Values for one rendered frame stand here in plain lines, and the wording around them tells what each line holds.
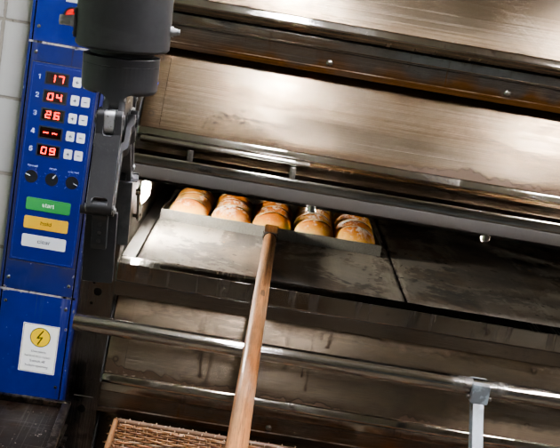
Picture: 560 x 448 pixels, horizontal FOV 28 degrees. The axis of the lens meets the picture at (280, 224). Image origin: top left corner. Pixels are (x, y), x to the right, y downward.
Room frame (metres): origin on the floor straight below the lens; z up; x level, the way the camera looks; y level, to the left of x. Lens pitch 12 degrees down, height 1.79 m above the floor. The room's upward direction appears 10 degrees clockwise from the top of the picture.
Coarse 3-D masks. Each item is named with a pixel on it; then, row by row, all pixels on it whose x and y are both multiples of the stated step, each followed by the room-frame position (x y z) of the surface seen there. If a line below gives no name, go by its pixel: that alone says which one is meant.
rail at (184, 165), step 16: (144, 160) 2.07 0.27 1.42; (160, 160) 2.07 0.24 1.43; (176, 160) 2.08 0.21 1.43; (224, 176) 2.08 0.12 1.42; (240, 176) 2.08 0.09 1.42; (256, 176) 2.08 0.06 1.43; (272, 176) 2.08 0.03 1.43; (320, 192) 2.08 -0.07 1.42; (336, 192) 2.08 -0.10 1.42; (352, 192) 2.08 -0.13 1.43; (368, 192) 2.09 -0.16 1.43; (416, 208) 2.09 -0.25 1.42; (432, 208) 2.09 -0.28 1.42; (448, 208) 2.09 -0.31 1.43; (464, 208) 2.09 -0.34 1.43; (512, 224) 2.09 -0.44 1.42; (528, 224) 2.09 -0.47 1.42; (544, 224) 2.09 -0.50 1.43
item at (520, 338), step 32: (128, 256) 2.27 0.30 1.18; (192, 288) 2.22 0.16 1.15; (224, 288) 2.22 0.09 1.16; (288, 288) 2.24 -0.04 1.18; (320, 288) 2.28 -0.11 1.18; (384, 320) 2.23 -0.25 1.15; (416, 320) 2.23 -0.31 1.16; (448, 320) 2.23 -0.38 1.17; (480, 320) 2.25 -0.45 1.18; (512, 320) 2.29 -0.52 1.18
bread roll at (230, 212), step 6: (228, 204) 2.72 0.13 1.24; (234, 204) 2.72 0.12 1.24; (216, 210) 2.70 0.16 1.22; (222, 210) 2.69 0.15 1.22; (228, 210) 2.69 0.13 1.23; (234, 210) 2.69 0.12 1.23; (240, 210) 2.70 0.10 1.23; (216, 216) 2.69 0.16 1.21; (222, 216) 2.68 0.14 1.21; (228, 216) 2.68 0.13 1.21; (234, 216) 2.69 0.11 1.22; (240, 216) 2.69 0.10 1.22; (246, 216) 2.70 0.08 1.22
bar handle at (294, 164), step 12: (168, 144) 2.12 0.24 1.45; (180, 144) 2.12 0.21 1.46; (192, 144) 2.12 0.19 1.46; (204, 144) 2.12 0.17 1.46; (192, 156) 2.11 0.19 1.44; (240, 156) 2.12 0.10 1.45; (252, 156) 2.12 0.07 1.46; (264, 156) 2.12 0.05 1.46; (276, 156) 2.13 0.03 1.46; (300, 168) 2.13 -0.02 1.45
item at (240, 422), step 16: (272, 240) 2.52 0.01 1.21; (272, 256) 2.38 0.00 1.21; (256, 288) 2.11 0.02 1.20; (256, 304) 1.99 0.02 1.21; (256, 320) 1.89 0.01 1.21; (256, 336) 1.80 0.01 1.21; (256, 352) 1.72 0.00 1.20; (240, 368) 1.65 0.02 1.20; (256, 368) 1.66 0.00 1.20; (240, 384) 1.57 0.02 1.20; (256, 384) 1.61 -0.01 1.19; (240, 400) 1.50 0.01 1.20; (240, 416) 1.44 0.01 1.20; (240, 432) 1.39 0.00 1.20
